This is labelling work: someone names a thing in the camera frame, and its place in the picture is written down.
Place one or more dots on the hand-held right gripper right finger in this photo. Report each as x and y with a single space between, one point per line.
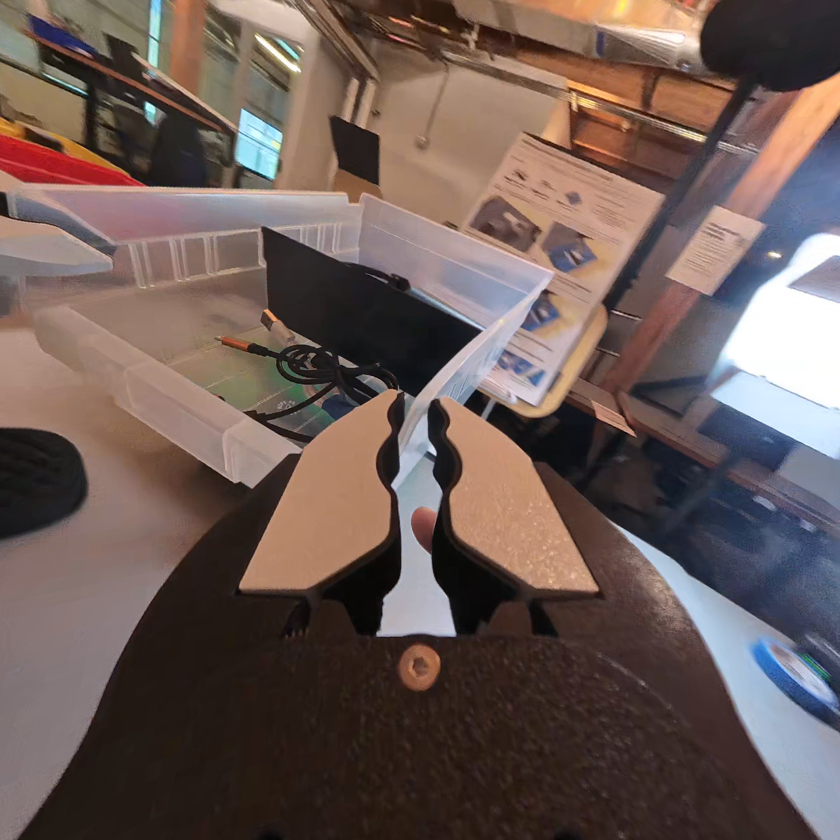
512 518

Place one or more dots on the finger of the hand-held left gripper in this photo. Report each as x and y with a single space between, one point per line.
52 213
52 254

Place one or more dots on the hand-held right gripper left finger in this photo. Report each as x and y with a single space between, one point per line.
328 512

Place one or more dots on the clear plastic bin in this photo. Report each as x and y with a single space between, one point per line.
197 213

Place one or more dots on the person's right hand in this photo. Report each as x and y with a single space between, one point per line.
423 525

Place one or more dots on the red plastic bin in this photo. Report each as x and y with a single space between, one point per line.
59 167

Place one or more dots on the white document stand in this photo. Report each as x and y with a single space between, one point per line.
581 358

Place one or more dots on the black clear-bin divider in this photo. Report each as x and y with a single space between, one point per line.
341 308

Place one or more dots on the black wrist rest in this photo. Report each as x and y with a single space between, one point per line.
33 479

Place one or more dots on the blue tape roll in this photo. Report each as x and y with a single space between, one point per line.
787 676

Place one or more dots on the white paper sign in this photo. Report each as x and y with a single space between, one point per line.
715 249

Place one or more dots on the black round object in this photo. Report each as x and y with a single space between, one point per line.
774 39

